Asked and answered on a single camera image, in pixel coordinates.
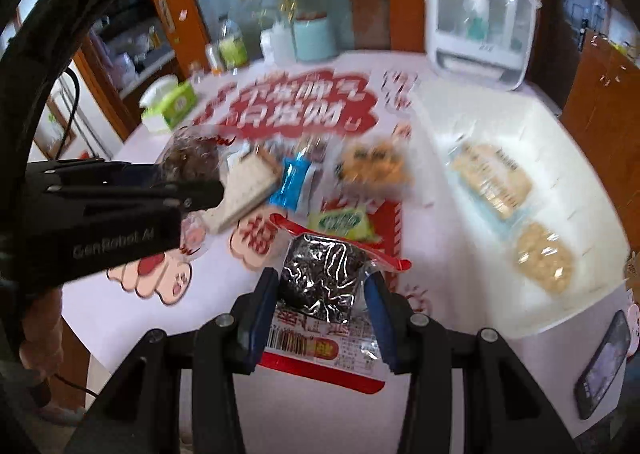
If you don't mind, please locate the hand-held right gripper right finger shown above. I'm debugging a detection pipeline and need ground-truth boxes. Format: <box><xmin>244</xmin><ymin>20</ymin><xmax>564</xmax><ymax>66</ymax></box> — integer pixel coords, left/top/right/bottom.
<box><xmin>362</xmin><ymin>270</ymin><xmax>576</xmax><ymax>454</ymax></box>

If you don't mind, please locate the silver and red snack bag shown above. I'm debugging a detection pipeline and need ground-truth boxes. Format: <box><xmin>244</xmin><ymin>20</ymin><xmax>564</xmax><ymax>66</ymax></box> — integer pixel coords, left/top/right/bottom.
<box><xmin>260</xmin><ymin>214</ymin><xmax>413</xmax><ymax>395</ymax></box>

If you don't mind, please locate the black cable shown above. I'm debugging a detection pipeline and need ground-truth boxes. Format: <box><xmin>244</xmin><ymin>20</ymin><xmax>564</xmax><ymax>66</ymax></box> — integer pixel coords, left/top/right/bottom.
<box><xmin>52</xmin><ymin>68</ymin><xmax>84</xmax><ymax>161</ymax></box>

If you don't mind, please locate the clear bag of dark snacks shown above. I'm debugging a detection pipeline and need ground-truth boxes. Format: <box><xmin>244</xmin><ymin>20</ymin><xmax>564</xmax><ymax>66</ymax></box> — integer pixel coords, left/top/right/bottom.
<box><xmin>157</xmin><ymin>126</ymin><xmax>237</xmax><ymax>185</ymax></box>

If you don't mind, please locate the orange bread packet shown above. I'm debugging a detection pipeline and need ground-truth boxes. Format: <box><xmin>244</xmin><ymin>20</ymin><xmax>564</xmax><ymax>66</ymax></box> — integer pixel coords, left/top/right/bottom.
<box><xmin>332</xmin><ymin>134</ymin><xmax>417</xmax><ymax>198</ymax></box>

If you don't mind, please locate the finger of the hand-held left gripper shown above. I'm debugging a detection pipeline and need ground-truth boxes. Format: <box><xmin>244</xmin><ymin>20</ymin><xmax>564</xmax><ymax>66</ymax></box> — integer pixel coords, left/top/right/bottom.
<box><xmin>29</xmin><ymin>159</ymin><xmax>169</xmax><ymax>188</ymax></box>
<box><xmin>45</xmin><ymin>178</ymin><xmax>225</xmax><ymax>210</ymax></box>

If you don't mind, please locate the pale rectangular cracker packet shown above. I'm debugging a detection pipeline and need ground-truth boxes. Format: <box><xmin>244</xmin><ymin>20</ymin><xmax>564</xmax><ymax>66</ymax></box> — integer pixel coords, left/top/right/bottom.
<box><xmin>449</xmin><ymin>141</ymin><xmax>534</xmax><ymax>221</ymax></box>

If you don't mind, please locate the white beige snack packet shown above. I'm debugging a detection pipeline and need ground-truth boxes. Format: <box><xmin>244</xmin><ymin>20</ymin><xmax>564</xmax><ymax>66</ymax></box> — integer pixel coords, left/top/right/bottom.
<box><xmin>205</xmin><ymin>153</ymin><xmax>284</xmax><ymax>235</ymax></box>

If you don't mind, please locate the blue wrapper snack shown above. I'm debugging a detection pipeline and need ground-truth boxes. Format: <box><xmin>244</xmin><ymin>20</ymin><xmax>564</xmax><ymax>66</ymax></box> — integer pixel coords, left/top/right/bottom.
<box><xmin>270</xmin><ymin>153</ymin><xmax>314</xmax><ymax>211</ymax></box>

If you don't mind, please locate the white plastic storage bin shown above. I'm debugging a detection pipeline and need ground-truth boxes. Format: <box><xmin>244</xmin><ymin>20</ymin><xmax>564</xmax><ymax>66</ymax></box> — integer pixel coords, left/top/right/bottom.
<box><xmin>410</xmin><ymin>83</ymin><xmax>632</xmax><ymax>341</ymax></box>

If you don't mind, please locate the white clear-door countertop cabinet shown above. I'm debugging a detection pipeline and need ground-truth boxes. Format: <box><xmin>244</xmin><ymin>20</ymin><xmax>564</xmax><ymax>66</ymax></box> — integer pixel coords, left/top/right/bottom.
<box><xmin>419</xmin><ymin>0</ymin><xmax>544</xmax><ymax>92</ymax></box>

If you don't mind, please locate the black smartphone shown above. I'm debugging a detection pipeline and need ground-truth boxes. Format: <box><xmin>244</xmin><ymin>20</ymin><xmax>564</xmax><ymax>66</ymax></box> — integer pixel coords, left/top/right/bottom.
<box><xmin>573</xmin><ymin>309</ymin><xmax>632</xmax><ymax>421</ymax></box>

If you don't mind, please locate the green tissue pack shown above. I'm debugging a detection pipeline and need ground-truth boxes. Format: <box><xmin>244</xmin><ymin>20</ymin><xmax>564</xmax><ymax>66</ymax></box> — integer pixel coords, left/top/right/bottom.
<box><xmin>139</xmin><ymin>75</ymin><xmax>199</xmax><ymax>131</ymax></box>

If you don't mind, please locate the green candy packet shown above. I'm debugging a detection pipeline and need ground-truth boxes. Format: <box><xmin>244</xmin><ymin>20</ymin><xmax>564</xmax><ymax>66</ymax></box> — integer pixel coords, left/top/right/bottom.
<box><xmin>307</xmin><ymin>207</ymin><xmax>382</xmax><ymax>243</ymax></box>

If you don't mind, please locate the teal canister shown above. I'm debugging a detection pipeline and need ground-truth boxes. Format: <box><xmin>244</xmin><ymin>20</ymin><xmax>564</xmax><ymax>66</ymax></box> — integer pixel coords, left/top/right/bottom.
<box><xmin>292</xmin><ymin>14</ymin><xmax>337</xmax><ymax>63</ymax></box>

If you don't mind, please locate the green label clear bottle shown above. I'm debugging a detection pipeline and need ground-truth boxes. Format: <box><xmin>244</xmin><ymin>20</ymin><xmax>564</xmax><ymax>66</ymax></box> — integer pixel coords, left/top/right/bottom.
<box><xmin>217</xmin><ymin>17</ymin><xmax>250</xmax><ymax>70</ymax></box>

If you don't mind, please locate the red white printed table mat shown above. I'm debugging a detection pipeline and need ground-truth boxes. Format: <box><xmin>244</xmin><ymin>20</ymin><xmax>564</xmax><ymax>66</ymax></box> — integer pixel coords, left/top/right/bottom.
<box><xmin>59</xmin><ymin>50</ymin><xmax>436</xmax><ymax>395</ymax></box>

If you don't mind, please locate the wooden display cabinet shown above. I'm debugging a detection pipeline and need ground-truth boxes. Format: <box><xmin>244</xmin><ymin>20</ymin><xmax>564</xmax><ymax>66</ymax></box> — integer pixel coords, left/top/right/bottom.
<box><xmin>75</xmin><ymin>0</ymin><xmax>182</xmax><ymax>102</ymax></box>

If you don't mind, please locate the person's left forearm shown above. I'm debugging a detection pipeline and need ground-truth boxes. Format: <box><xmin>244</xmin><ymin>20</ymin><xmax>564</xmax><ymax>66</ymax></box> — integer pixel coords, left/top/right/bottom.
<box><xmin>19</xmin><ymin>287</ymin><xmax>65</xmax><ymax>387</ymax></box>

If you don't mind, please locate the dark refrigerator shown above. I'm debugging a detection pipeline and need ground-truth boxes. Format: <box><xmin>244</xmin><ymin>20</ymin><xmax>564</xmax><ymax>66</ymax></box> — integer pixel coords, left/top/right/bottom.
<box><xmin>540</xmin><ymin>0</ymin><xmax>603</xmax><ymax>102</ymax></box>

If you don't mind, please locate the dark red snack packet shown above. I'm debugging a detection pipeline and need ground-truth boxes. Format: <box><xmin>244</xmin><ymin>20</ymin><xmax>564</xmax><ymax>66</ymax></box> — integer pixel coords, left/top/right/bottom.
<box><xmin>300</xmin><ymin>137</ymin><xmax>332</xmax><ymax>186</ymax></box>

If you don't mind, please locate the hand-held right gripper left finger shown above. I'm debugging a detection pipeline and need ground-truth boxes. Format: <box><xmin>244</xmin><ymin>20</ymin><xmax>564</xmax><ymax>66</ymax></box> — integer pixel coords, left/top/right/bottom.
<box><xmin>65</xmin><ymin>268</ymin><xmax>280</xmax><ymax>454</ymax></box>

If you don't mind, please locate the white squeeze bottle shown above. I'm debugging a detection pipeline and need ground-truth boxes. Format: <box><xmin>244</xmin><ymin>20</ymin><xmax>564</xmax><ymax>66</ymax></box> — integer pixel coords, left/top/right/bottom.
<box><xmin>259</xmin><ymin>18</ymin><xmax>296</xmax><ymax>63</ymax></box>

